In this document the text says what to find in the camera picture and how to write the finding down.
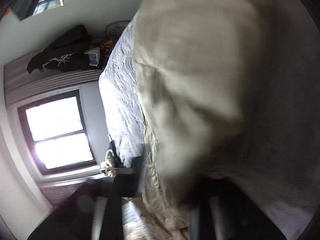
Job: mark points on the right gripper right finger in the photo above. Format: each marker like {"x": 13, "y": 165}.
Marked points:
{"x": 219, "y": 209}

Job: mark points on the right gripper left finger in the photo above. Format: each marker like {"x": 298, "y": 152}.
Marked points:
{"x": 95, "y": 207}

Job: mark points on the khaki puffer jacket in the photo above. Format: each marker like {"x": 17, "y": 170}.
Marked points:
{"x": 230, "y": 89}

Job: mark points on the beige striped clothes pile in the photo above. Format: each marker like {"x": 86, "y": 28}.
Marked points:
{"x": 107, "y": 167}

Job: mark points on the dark clothes on bed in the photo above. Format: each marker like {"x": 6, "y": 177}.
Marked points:
{"x": 112, "y": 147}

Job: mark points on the grey curtain left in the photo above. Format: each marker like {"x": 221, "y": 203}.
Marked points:
{"x": 59, "y": 191}

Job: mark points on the grey curtain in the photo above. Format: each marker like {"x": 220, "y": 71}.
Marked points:
{"x": 59, "y": 191}
{"x": 20, "y": 85}

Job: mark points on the window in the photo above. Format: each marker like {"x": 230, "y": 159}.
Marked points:
{"x": 55, "y": 132}

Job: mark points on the lavender quilted bedspread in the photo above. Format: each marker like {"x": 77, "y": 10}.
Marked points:
{"x": 117, "y": 85}

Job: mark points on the grey curtain right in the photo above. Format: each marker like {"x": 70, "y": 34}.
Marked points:
{"x": 20, "y": 85}

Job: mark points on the black hanging garment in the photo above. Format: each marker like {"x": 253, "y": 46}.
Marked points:
{"x": 66, "y": 53}

